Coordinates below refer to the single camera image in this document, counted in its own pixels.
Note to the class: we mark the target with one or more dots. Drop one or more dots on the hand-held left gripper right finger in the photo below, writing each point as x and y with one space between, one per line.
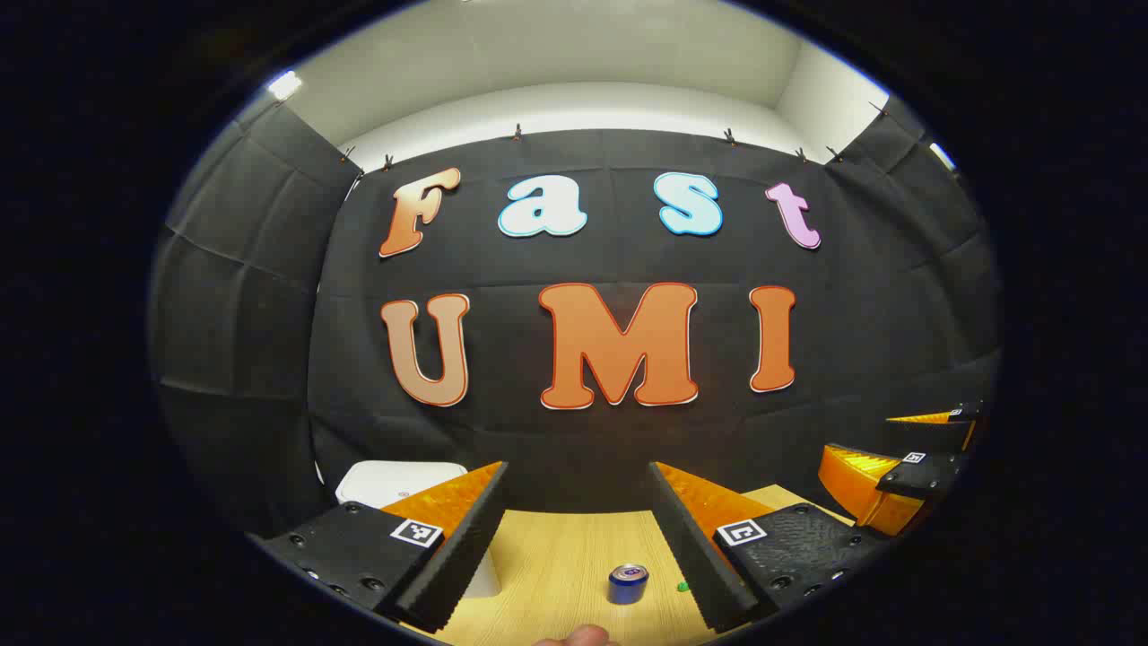
695 565

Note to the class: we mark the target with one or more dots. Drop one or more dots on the wooden desktop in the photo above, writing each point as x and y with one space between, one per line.
556 556

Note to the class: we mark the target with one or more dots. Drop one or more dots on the blue pop can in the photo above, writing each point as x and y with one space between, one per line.
628 585

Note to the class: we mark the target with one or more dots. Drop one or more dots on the black backdrop cloth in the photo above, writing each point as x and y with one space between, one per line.
583 260

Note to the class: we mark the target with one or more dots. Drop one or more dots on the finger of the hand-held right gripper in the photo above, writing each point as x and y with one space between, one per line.
861 484
933 418

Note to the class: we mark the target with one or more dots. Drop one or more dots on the ceiling light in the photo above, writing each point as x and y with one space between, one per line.
285 85
943 156

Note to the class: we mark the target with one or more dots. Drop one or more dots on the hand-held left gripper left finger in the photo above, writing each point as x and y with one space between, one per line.
466 556

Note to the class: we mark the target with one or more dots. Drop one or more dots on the white desktop garbage bin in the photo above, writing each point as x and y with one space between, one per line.
395 480

